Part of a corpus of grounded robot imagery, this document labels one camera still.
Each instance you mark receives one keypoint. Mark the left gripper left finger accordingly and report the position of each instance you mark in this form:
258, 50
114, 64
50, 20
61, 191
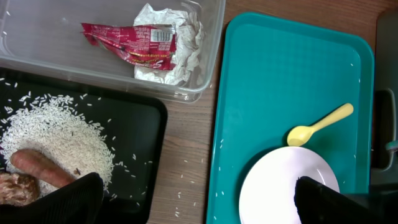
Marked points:
78, 202

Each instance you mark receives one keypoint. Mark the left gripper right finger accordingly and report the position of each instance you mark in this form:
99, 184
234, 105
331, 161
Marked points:
317, 203

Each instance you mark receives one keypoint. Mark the clear plastic bin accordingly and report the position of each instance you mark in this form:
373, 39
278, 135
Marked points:
45, 37

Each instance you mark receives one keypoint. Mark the black waste tray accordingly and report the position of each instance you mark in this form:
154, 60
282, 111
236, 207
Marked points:
134, 127

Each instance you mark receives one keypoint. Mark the orange carrot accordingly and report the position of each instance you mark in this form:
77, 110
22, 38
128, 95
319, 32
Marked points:
39, 166

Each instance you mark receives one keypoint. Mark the white tissue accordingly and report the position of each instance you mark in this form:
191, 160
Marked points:
189, 41

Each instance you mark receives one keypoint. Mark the red snack wrapper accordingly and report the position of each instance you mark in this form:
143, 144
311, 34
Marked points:
151, 46

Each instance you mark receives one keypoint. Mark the yellow plastic spoon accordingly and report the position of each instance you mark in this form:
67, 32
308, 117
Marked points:
300, 135

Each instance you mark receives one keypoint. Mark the grey dishwasher rack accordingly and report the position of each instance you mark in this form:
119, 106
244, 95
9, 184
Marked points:
384, 146

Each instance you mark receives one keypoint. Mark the teal plastic tray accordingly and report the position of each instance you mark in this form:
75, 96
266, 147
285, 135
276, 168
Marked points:
278, 74

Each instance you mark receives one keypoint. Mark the brown food scrap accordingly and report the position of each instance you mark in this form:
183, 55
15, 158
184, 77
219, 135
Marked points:
18, 190

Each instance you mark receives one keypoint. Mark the white round plate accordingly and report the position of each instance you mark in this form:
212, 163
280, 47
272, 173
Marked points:
267, 193

